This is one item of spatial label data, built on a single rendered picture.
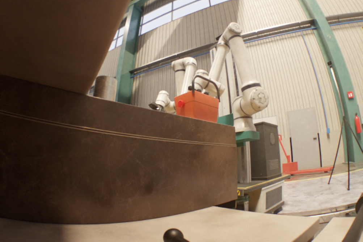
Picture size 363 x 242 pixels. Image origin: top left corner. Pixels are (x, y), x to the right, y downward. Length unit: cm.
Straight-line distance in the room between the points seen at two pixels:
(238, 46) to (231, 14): 847
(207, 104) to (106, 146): 50
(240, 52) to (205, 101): 70
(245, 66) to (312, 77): 641
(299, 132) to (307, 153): 77
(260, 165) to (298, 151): 530
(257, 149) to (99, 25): 160
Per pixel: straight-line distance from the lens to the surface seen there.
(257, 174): 173
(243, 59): 142
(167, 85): 933
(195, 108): 79
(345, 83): 670
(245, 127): 139
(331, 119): 736
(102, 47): 34
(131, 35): 1251
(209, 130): 82
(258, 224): 58
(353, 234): 39
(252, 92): 129
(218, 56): 152
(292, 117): 708
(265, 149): 168
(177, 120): 70
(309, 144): 702
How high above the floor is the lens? 50
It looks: 18 degrees up
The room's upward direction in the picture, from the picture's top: straight up
